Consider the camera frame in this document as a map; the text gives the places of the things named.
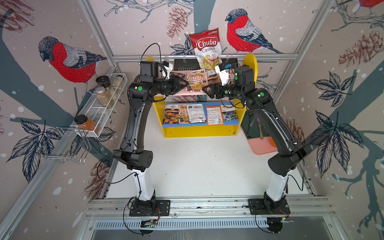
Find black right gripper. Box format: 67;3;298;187
200;80;244;102

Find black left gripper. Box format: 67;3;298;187
153;75;189;96

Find black orange marigold seed bag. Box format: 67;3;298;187
207;70;222;85

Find pink storefront seed bag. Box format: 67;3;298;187
179;105;190;124
186;70;208;92

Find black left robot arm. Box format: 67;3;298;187
113;61;189;216

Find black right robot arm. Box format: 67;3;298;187
203;65;307;215

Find marigold seed bag left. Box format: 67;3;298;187
170;71;186;80

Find orange bordered seed bag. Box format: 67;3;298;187
206;106;224;126

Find lower marigold seed bag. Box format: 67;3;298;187
163;104;180;125

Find blue flower seed bag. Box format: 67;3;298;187
221;105;239;122

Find yellow two-tier shelf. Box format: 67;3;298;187
153;54;258;138

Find red Chuba chips bag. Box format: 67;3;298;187
189;28;222;70

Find dark green cloth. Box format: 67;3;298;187
241;111;270;140

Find pale spice jar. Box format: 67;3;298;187
112;75;124;91

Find pink tray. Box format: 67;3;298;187
247;136;277;155

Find tan spice jar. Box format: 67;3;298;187
95;86;113;109

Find orange bowl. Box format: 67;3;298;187
270;137;277;148

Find black lid spice jar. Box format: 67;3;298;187
96;76;115;95

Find orange spice jar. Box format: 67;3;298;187
74;115;97;131

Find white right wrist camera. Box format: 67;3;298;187
215;63;230;86

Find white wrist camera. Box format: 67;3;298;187
161;61;173;80
215;63;230;86

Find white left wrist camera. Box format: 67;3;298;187
161;61;173;80

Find white wire spice rack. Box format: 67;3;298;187
69;73;128;142

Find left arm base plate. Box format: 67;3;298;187
129;200;171;217

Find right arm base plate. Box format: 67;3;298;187
248;197;291;216

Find chrome wire holder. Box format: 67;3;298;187
34;126;92;165

